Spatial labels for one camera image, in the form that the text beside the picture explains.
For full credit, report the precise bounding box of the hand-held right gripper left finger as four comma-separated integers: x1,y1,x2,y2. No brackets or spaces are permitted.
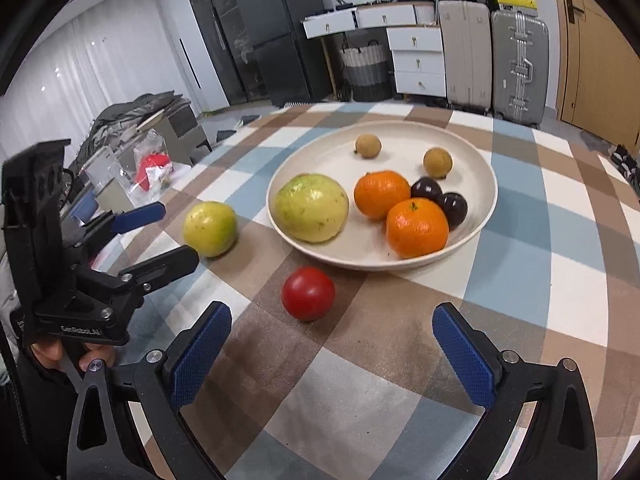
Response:
66,301,233,480

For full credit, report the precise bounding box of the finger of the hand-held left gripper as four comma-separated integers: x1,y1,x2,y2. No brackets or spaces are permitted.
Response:
87,245,201,306
70,202,167,257

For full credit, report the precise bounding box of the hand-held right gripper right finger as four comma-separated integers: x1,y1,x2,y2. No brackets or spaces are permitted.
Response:
431,302,598,480

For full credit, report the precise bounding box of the yellow-green round citrus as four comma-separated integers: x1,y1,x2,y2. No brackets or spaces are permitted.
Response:
182,201,238,259

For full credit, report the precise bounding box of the red tomato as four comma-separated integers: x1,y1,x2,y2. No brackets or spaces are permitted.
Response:
281,267,336,322

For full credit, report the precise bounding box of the orange mandarin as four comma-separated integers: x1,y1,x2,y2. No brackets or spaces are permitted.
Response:
385,198,450,260
353,170,412,221

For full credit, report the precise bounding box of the dark red cherry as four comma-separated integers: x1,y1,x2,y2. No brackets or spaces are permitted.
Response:
410,177,444,202
434,192,469,232

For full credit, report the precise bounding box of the large green guava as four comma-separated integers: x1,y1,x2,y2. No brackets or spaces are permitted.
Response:
275,174,350,244

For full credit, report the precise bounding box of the brown longan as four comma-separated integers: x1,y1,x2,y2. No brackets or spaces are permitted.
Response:
355,133,382,159
423,146,454,179

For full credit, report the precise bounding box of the cream round plate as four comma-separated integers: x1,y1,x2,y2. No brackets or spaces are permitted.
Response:
265,121,498,272

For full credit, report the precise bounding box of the person's left hand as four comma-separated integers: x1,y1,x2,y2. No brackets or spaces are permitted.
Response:
30,341,118,376

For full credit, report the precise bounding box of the blue storage box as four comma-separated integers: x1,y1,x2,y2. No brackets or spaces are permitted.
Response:
70,192,98,226

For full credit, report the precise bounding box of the clear plastic bag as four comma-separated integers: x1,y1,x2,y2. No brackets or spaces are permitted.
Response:
125,130,176,196

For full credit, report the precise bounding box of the clear plastic box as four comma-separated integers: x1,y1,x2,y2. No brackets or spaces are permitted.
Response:
82,147,131,196

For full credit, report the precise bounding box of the checkered tablecloth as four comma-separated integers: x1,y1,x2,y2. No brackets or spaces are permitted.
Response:
90,100,640,480

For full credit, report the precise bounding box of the grey metal box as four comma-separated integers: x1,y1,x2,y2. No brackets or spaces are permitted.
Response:
160,105,211,166

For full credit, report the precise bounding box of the dark clothes pile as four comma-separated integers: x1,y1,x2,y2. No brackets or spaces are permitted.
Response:
75,91,193,171

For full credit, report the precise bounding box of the white curtain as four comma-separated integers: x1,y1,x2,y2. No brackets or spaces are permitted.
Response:
0,5,201,161

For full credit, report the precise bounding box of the black glass cabinet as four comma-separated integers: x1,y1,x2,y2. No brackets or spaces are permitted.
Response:
177,0,251,106

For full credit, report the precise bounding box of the dark grey refrigerator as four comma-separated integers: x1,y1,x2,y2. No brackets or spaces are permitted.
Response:
230,0,326,108

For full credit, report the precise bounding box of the pile of shoes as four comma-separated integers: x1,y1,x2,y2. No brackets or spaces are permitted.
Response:
580,130,640,191

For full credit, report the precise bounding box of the woven laundry basket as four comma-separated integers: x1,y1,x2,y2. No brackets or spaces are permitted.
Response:
339,42,393,102

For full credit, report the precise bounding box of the white vanity desk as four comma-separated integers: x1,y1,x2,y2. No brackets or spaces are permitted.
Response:
301,2,441,103

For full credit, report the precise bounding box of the silver suitcase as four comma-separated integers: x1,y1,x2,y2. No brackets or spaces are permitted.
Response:
490,9,551,128

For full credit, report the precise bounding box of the white drawer chest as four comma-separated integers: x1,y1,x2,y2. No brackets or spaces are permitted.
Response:
386,25,447,97

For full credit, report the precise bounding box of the beige suitcase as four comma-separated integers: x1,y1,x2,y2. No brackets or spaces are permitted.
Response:
437,0,493,116

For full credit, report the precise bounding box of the wooden door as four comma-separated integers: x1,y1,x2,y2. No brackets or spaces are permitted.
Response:
547,0,640,151

